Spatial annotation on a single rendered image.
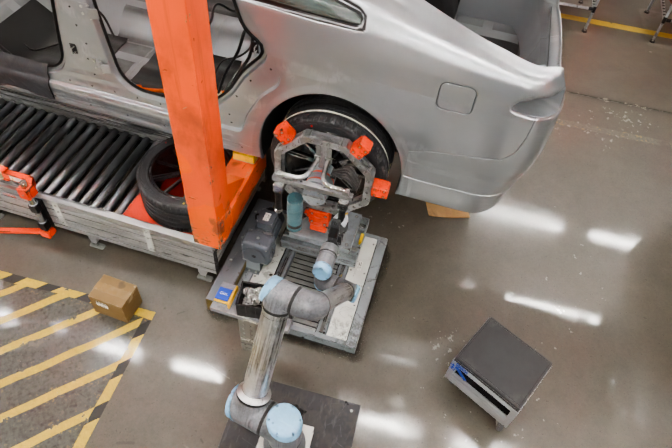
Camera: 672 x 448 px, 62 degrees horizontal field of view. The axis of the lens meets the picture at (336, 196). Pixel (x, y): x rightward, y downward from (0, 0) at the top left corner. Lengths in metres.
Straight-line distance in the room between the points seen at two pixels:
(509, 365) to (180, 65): 2.17
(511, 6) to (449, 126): 1.77
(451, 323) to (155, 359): 1.75
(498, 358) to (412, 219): 1.27
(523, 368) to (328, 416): 1.04
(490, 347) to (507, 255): 0.99
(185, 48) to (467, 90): 1.21
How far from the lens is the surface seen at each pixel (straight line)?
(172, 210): 3.38
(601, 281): 4.15
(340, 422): 2.91
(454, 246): 3.92
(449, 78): 2.56
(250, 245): 3.27
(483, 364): 3.12
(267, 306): 2.25
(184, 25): 2.17
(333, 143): 2.79
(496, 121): 2.68
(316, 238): 3.51
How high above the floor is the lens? 3.04
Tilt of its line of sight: 49 degrees down
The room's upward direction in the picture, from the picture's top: 6 degrees clockwise
